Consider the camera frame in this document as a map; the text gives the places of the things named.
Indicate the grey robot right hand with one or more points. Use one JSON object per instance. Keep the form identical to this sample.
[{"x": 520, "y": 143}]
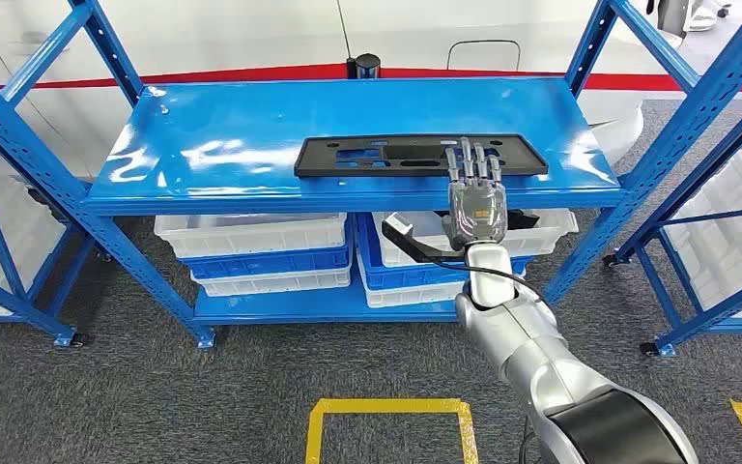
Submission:
[{"x": 476, "y": 211}]

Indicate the black plastic part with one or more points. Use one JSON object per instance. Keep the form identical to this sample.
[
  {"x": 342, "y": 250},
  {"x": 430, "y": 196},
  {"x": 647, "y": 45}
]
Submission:
[{"x": 313, "y": 157}]

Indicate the black part in bin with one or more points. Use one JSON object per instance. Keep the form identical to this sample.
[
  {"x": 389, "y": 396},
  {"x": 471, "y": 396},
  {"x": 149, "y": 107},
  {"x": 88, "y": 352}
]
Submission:
[{"x": 524, "y": 220}]

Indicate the blue metal shelf rack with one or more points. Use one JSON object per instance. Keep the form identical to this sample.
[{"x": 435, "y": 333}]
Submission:
[
  {"x": 0, "y": 298},
  {"x": 729, "y": 307},
  {"x": 345, "y": 109}
]

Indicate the white plastic bin stack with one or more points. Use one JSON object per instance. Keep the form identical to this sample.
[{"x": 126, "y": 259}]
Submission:
[
  {"x": 729, "y": 243},
  {"x": 0, "y": 218}
]

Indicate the white vehicle body red stripe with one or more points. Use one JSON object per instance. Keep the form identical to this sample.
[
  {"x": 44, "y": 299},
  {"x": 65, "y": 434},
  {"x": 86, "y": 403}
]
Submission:
[{"x": 249, "y": 38}]

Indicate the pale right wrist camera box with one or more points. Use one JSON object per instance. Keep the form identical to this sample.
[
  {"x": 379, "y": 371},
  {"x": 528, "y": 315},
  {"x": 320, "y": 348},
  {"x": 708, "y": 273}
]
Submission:
[{"x": 399, "y": 225}]

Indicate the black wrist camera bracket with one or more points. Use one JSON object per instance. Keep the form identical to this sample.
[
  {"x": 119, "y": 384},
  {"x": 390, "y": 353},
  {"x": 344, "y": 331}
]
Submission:
[{"x": 403, "y": 244}]

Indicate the black cylinder post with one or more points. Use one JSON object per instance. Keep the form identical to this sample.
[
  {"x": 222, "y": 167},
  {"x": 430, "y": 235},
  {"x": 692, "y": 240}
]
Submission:
[{"x": 366, "y": 66}]

